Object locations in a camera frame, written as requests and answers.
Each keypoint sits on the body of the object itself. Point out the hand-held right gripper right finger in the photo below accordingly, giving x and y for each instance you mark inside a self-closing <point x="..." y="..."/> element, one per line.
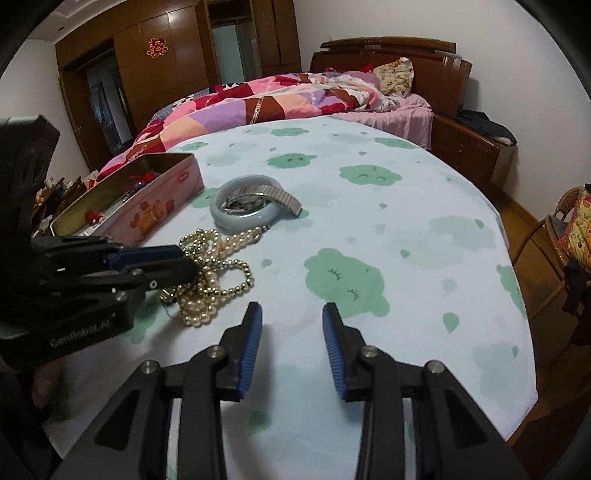
<point x="333" y="353"/>

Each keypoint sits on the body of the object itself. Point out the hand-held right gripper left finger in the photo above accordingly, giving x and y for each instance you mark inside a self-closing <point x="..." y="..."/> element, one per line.
<point x="249" y="353"/>

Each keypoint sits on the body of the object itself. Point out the dark clothes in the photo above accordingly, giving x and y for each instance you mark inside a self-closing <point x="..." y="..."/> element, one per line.
<point x="489" y="124"/>

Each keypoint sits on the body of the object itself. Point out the pink tin box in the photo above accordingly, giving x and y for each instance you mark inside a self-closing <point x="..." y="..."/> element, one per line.
<point x="152" y="217"/>

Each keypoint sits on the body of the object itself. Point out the wooden bed headboard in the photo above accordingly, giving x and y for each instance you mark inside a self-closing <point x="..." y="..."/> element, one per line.
<point x="438" y="69"/>

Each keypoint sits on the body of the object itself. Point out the brown wooden wardrobe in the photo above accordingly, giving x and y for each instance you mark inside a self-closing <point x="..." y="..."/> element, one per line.
<point x="175" y="60"/>

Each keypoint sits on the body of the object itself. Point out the red paper decoration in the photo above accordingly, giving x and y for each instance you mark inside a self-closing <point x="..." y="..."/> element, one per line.
<point x="156" y="48"/>

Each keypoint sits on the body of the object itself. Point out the low wooden cabinet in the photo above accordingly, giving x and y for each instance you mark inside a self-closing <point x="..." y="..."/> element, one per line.
<point x="60" y="198"/>

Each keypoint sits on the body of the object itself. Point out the wicker chair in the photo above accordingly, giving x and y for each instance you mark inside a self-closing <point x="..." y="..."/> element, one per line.
<point x="540" y="240"/>

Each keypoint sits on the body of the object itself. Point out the colourful floral cushion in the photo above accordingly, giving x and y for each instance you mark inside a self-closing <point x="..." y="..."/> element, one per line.
<point x="579" y="226"/>

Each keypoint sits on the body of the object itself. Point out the cow print blanket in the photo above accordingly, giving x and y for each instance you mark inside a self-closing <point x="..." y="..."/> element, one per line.
<point x="231" y="86"/>

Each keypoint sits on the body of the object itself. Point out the colourful patchwork quilt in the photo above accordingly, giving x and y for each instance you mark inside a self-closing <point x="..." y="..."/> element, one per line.
<point x="231" y="108"/>

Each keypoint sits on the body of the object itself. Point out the pale jade bangle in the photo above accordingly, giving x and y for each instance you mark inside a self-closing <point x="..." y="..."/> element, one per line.
<point x="217" y="213"/>

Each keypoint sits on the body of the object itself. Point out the floral pillow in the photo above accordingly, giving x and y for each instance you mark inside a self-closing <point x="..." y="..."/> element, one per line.
<point x="395" y="76"/>

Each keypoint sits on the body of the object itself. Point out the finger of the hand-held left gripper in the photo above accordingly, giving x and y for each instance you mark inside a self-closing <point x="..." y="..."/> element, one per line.
<point x="143" y="254"/>
<point x="166" y="274"/>

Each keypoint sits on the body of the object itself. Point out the dark maroon garment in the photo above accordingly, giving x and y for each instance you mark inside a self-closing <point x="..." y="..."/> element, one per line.
<point x="579" y="300"/>

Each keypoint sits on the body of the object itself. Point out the printed paper leaflet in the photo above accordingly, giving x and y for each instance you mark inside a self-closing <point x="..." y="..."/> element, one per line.
<point x="104" y="217"/>

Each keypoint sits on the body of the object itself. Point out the silver metal wristwatch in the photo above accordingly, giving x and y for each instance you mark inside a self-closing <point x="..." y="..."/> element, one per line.
<point x="277" y="196"/>

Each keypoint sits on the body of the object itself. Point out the wooden nightstand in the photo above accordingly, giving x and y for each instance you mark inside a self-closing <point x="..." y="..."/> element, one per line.
<point x="471" y="152"/>

